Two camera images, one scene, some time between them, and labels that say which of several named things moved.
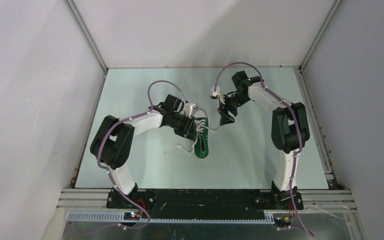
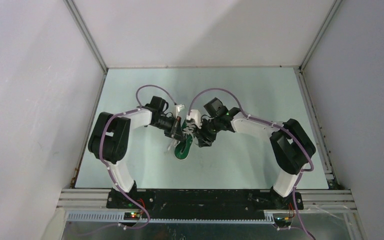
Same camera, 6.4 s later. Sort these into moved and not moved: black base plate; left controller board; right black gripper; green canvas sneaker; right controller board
Moved: green canvas sneaker; right black gripper
Not moved: right controller board; black base plate; left controller board
